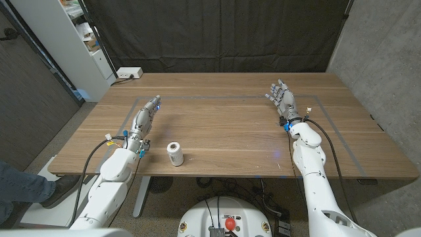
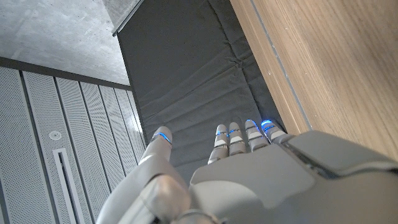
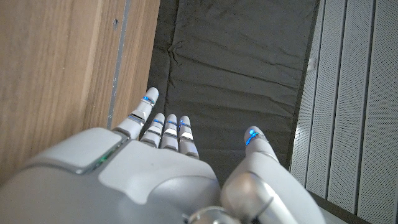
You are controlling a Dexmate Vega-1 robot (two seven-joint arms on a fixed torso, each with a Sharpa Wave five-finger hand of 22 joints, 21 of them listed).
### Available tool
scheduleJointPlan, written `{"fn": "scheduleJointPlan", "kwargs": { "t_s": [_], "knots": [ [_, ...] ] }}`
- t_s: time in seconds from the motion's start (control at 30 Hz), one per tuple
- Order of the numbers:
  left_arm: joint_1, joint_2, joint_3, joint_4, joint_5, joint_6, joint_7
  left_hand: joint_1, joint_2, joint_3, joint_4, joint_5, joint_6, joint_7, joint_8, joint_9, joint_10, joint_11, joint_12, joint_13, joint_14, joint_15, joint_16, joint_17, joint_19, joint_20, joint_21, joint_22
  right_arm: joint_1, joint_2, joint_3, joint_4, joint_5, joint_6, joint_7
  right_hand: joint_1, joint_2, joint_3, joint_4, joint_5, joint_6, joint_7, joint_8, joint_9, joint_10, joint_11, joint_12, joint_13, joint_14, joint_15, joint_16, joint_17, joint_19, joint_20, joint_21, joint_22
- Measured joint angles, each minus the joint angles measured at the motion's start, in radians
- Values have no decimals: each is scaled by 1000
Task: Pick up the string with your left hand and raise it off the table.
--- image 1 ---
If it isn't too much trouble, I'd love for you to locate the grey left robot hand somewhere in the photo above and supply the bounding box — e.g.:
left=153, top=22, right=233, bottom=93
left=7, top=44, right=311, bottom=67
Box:
left=123, top=94, right=162, bottom=159

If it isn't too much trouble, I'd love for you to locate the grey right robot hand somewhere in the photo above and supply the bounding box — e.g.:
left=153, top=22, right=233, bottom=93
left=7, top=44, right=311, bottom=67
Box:
left=264, top=78, right=305, bottom=132

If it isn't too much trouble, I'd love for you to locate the white string spool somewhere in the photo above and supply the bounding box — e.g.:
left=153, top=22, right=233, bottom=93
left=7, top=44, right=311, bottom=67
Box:
left=166, top=141, right=185, bottom=167

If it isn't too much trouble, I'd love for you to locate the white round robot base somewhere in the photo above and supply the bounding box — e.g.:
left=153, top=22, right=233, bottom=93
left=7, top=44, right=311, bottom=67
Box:
left=177, top=196, right=273, bottom=237

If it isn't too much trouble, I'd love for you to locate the white power strip box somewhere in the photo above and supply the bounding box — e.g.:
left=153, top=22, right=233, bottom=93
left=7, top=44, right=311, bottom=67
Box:
left=116, top=66, right=144, bottom=80

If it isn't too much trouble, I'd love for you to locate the black round floor disc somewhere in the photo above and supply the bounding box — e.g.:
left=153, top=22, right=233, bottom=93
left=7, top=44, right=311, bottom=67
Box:
left=147, top=176, right=174, bottom=194

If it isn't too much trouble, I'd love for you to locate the grey tape rectangle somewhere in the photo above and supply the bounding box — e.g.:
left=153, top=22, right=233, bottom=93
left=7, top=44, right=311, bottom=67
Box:
left=95, top=95, right=368, bottom=178

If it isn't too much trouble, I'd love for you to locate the small cardboard box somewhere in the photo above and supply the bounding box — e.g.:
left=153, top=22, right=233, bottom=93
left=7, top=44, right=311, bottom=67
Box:
left=84, top=36, right=101, bottom=53

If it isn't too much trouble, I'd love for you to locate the black backdrop stand pole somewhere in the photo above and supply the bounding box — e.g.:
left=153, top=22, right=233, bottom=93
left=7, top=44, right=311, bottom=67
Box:
left=77, top=0, right=119, bottom=79

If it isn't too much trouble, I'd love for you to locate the black fabric backdrop curtain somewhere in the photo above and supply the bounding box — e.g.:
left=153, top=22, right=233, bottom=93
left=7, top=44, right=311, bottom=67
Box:
left=82, top=0, right=351, bottom=74

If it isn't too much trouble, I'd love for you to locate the white shelf cabinet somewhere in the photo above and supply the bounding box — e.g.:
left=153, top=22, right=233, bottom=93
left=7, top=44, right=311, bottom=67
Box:
left=9, top=0, right=116, bottom=103

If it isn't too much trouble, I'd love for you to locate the person's dark shoe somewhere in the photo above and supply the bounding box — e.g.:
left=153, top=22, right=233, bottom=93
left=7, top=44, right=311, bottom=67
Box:
left=41, top=174, right=83, bottom=209

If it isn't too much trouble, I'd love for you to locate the dark wood door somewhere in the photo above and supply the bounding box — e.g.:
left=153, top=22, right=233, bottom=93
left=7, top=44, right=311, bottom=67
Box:
left=0, top=6, right=83, bottom=172

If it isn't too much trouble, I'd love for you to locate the black power adapter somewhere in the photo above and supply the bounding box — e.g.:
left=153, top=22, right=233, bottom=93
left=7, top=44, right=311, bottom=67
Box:
left=274, top=210, right=292, bottom=237

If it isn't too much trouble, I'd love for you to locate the white floor board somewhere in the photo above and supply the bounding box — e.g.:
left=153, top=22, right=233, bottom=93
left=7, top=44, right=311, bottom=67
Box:
left=19, top=155, right=99, bottom=228

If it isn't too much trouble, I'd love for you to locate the person's leg in jeans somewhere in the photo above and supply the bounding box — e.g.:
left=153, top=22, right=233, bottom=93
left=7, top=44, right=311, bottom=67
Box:
left=0, top=160, right=57, bottom=224

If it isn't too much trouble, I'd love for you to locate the black power strip cable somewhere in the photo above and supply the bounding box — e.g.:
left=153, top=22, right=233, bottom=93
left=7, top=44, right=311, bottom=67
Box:
left=110, top=74, right=134, bottom=87

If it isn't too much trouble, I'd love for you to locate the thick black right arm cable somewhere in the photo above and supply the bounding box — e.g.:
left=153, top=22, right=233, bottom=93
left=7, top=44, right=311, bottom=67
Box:
left=304, top=118, right=359, bottom=224

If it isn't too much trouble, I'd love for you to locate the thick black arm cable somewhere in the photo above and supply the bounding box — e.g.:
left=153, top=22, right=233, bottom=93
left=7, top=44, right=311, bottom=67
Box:
left=304, top=118, right=359, bottom=224
left=68, top=134, right=128, bottom=228

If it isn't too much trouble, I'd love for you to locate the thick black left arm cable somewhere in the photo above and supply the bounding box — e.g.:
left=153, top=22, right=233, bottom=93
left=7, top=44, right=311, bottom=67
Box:
left=68, top=134, right=128, bottom=228

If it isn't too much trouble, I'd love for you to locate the black floor cable bundle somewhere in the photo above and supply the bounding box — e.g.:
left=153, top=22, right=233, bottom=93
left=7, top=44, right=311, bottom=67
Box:
left=197, top=177, right=284, bottom=218

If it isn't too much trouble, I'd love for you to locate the black door handle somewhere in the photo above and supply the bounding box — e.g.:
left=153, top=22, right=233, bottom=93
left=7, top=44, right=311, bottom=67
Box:
left=0, top=28, right=20, bottom=42

